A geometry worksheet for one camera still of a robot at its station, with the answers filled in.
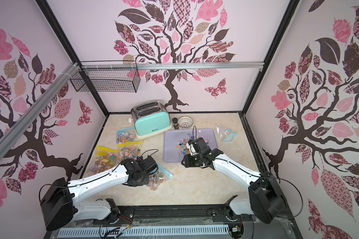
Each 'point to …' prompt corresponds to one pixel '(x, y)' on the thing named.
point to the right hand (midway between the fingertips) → (183, 161)
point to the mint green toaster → (150, 118)
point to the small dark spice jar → (175, 122)
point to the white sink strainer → (185, 122)
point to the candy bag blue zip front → (227, 135)
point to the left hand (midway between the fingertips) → (141, 184)
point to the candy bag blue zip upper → (158, 177)
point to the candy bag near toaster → (125, 135)
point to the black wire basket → (108, 76)
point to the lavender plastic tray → (175, 141)
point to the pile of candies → (182, 147)
